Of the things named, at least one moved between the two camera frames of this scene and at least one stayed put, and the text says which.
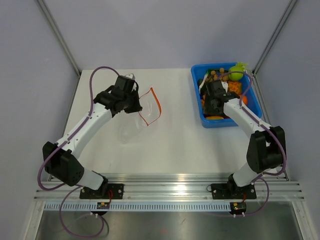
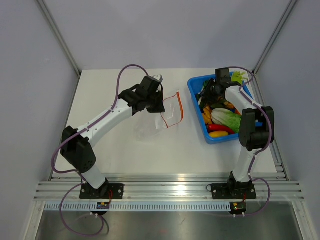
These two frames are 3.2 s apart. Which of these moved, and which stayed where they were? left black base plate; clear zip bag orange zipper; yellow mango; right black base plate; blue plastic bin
Moved: clear zip bag orange zipper; yellow mango; blue plastic bin
Stayed: right black base plate; left black base plate
